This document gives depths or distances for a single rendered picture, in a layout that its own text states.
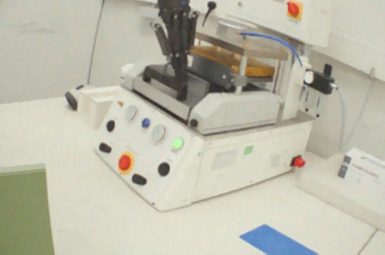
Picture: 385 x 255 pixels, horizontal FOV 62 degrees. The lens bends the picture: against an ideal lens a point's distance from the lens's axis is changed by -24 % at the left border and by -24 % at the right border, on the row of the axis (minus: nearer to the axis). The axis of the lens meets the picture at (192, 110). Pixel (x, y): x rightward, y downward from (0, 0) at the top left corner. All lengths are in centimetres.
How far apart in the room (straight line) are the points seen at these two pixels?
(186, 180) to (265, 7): 55
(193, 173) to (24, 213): 61
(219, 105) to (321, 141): 66
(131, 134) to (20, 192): 71
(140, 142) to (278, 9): 52
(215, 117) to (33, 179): 60
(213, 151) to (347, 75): 66
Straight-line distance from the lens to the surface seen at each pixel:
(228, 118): 88
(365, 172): 114
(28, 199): 32
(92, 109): 123
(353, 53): 129
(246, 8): 119
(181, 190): 87
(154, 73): 96
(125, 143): 100
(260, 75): 101
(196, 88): 95
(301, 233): 92
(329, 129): 141
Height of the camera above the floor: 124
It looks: 18 degrees down
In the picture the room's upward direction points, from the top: 11 degrees clockwise
